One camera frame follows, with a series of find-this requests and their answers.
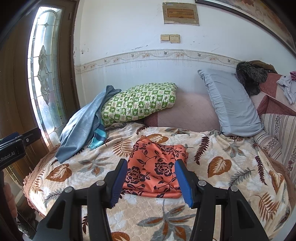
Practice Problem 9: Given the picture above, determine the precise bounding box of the orange floral blouse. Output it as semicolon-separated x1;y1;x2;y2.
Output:
121;136;189;199

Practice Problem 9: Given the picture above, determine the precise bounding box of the person's left hand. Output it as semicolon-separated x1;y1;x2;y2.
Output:
3;182;18;218

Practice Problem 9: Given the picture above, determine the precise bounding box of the light blue knit sweater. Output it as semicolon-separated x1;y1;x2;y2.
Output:
55;85;121;164

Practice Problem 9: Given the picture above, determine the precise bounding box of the teal striped knit garment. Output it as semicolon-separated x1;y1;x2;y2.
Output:
88;123;107;150

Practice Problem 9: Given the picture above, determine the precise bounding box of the striped floral bedding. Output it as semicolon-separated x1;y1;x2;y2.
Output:
253;113;296;183

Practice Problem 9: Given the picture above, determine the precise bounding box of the stained glass window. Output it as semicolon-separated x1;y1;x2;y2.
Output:
28;6;66;149

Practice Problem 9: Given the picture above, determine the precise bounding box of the grey blue pillow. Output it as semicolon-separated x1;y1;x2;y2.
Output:
198;69;263;137

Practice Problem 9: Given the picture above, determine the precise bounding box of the pink quilted mattress cover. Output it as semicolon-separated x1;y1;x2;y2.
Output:
144;91;220;132

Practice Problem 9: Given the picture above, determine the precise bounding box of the green checkered pillow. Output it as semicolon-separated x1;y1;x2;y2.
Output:
101;82;177;127

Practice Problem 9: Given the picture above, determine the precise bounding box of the grey crumpled garment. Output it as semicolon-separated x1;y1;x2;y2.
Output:
276;73;295;104

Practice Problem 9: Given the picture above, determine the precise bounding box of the dark fuzzy cushion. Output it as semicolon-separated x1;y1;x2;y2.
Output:
236;61;268;96

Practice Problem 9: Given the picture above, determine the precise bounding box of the maroon floral garment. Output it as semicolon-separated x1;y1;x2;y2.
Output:
290;71;296;81

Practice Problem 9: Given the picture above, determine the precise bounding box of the brown wooden window frame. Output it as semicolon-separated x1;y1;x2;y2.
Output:
1;1;79;177

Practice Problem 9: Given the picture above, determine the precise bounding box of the beige wall switch plate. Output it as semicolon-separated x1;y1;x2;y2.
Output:
160;34;181;44

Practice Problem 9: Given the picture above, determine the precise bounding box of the large framed wall picture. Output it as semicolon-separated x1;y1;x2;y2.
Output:
195;1;295;55

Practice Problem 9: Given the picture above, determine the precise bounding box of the framed wall plaque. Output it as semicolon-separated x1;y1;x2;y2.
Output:
162;2;200;26

